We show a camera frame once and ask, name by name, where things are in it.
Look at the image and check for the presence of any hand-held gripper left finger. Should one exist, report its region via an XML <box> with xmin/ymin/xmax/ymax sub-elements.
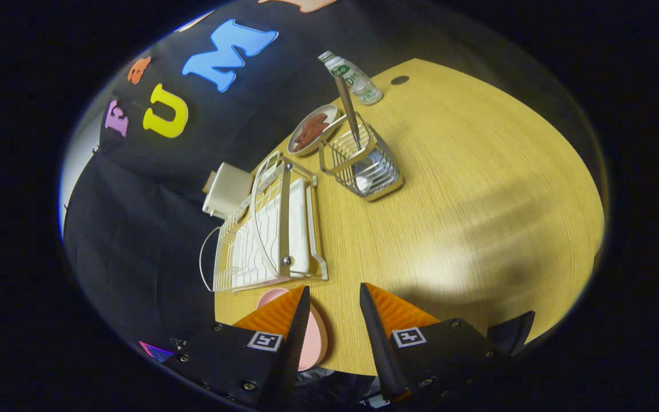
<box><xmin>161</xmin><ymin>284</ymin><xmax>312</xmax><ymax>410</ymax></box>

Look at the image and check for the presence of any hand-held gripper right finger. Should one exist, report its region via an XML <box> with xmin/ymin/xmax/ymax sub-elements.
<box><xmin>358</xmin><ymin>282</ymin><xmax>505</xmax><ymax>404</ymax></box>

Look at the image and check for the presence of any pink plate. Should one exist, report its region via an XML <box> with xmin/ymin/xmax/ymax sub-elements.
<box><xmin>256</xmin><ymin>288</ymin><xmax>329</xmax><ymax>373</ymax></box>

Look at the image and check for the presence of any white wire dish rack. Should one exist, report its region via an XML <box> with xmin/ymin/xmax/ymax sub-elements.
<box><xmin>199</xmin><ymin>150</ymin><xmax>329</xmax><ymax>294</ymax></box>

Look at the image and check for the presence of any metal wire basket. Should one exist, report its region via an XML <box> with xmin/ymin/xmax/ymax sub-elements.
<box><xmin>319</xmin><ymin>112</ymin><xmax>405</xmax><ymax>203</ymax></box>

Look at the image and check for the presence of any brown wooden spoon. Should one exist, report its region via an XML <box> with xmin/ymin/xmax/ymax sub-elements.
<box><xmin>334</xmin><ymin>74</ymin><xmax>364</xmax><ymax>152</ymax></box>

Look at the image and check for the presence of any beige plate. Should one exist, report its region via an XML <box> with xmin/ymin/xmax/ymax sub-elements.
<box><xmin>287</xmin><ymin>104</ymin><xmax>344</xmax><ymax>157</ymax></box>

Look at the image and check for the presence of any white drip tray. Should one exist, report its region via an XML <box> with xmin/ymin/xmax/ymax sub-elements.
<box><xmin>229</xmin><ymin>177</ymin><xmax>313</xmax><ymax>287</ymax></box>

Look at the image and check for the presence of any white toaster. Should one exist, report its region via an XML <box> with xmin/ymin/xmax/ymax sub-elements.
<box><xmin>202</xmin><ymin>163</ymin><xmax>255</xmax><ymax>220</ymax></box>

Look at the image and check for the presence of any black backdrop cloth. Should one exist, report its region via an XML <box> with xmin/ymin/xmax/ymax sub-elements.
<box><xmin>58</xmin><ymin>0</ymin><xmax>536</xmax><ymax>367</ymax></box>

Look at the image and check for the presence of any brown steak piece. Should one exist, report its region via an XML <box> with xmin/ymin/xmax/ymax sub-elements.
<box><xmin>293</xmin><ymin>123</ymin><xmax>321</xmax><ymax>152</ymax></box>
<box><xmin>301</xmin><ymin>113</ymin><xmax>330</xmax><ymax>138</ymax></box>

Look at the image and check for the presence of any white green drink bottle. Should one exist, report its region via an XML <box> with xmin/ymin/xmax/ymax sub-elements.
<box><xmin>317</xmin><ymin>50</ymin><xmax>384</xmax><ymax>106</ymax></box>

